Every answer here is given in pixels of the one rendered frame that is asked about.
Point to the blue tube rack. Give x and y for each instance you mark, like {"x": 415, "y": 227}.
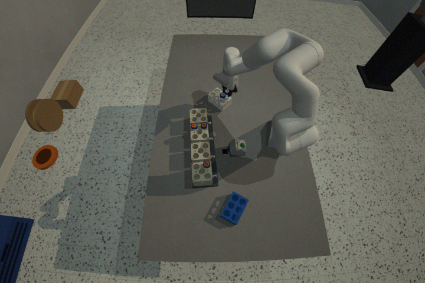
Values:
{"x": 234, "y": 208}

